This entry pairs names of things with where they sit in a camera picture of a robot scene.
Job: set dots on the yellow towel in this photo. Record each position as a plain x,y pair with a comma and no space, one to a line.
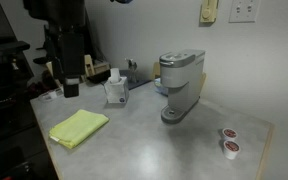
75,129

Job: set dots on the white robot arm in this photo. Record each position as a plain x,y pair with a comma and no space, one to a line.
64,44

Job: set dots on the metal figurine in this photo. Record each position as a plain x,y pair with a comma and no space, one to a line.
132,67

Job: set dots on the white tissue box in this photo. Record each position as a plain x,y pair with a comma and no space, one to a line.
116,88

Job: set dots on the grey coffee machine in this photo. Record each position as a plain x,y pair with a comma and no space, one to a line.
181,73

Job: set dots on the wooden chair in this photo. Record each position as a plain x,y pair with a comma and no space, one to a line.
88,68

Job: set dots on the clear plastic container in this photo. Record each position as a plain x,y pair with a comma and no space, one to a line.
50,95

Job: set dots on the upper coffee pod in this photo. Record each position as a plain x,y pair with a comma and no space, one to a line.
229,134

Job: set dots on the coffee pod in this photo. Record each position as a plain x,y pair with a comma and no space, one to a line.
229,134
231,149

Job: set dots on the lower coffee pod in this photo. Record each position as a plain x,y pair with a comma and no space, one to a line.
231,149

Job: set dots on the white wall switch plate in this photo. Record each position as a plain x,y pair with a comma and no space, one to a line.
244,11

